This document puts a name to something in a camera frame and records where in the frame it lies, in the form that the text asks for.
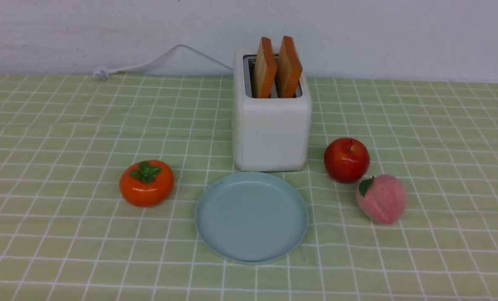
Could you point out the toast slice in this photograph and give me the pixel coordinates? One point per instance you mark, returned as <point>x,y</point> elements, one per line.
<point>289,69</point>
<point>265,69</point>

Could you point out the white two-slot toaster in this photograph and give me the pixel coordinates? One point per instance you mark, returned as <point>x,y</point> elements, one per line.
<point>268,134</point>

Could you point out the light blue round plate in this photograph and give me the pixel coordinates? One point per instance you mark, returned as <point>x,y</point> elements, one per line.
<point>251,218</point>

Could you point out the red apple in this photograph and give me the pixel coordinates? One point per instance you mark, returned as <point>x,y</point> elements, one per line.
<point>346,160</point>

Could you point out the orange persimmon with green leaf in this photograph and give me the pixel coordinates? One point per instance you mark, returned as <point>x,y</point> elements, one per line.
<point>147,183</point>

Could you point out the pink peach with leaf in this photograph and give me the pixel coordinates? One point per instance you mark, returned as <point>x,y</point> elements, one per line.
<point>382,198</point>

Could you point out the green checkered tablecloth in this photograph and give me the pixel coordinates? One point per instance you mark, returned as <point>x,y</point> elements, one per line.
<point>67,234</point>

